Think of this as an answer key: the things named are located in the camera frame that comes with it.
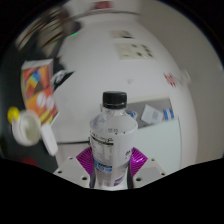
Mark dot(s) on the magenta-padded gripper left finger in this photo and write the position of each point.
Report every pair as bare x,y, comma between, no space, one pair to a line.
70,170

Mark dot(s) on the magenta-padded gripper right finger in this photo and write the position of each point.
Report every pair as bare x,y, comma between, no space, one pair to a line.
148,170

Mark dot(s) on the clear white-labelled drink bottle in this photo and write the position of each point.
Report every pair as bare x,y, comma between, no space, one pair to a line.
113,146

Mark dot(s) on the small flat white box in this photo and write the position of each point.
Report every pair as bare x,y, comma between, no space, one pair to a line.
49,139

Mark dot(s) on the flat round red coaster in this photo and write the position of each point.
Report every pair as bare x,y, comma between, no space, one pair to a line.
29,161

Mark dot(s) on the colourful printed book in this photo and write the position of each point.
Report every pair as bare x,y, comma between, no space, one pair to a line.
38,88

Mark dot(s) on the black office chair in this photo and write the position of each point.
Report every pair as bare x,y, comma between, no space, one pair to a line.
63,80

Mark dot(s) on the red wall floor sign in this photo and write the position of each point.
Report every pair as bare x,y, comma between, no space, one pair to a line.
170,80

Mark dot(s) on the large white wall poster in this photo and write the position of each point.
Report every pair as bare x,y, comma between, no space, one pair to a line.
135,51

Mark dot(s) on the small white wall poster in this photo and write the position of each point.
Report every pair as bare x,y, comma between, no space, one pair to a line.
121,34

